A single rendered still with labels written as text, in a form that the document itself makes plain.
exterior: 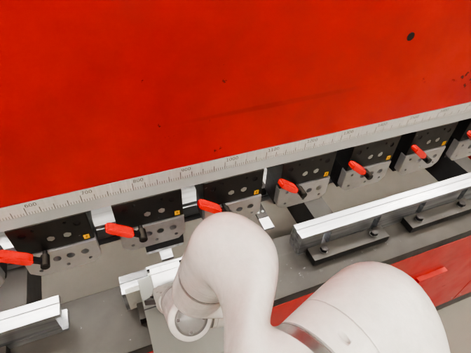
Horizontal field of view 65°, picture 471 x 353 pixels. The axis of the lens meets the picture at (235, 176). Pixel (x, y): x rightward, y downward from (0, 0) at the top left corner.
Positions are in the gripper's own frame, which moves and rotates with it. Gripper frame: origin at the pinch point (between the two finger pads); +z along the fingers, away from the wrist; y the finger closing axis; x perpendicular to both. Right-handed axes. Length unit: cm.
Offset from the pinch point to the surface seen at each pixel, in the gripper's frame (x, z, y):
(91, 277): 6, 130, 34
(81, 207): -25.4, -21.8, 14.4
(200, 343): 13.2, -8.2, -2.9
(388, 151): -20, -18, -64
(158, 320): 6.1, -2.0, 5.4
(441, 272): 33, 24, -108
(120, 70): -44, -43, 2
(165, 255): -7.9, 9.3, -1.1
